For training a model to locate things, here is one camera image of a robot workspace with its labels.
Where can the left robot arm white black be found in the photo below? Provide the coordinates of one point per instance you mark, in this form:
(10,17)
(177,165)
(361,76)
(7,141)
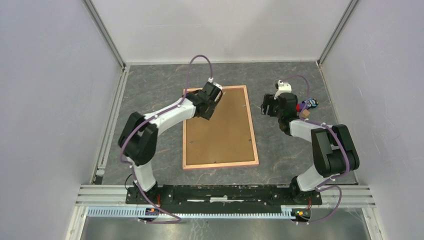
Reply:
(138,140)

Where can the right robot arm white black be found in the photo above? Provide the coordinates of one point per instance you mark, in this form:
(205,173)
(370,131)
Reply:
(333,150)

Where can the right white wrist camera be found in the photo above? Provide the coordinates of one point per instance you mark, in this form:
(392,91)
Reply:
(282,87)

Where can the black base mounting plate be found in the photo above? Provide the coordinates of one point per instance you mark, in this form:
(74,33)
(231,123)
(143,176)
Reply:
(219,199)

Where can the blue owl toy block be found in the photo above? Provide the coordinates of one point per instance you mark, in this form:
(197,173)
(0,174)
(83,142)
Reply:
(311,103)

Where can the brown cardboard backing board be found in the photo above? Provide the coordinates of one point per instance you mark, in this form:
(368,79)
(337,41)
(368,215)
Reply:
(220,129)

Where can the pink wooden picture frame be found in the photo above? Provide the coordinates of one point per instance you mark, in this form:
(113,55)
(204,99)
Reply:
(218,165)

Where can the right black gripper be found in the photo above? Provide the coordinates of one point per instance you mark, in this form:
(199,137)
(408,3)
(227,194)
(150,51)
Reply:
(268,100)

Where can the red purple toy block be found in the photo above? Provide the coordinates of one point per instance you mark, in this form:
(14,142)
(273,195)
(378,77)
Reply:
(299,107)

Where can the small brown wooden cube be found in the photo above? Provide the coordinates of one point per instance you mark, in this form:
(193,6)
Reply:
(305,114)

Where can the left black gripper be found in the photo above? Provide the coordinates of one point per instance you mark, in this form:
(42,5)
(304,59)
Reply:
(209,114)

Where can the aluminium rail frame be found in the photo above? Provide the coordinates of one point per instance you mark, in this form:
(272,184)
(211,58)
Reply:
(108,201)

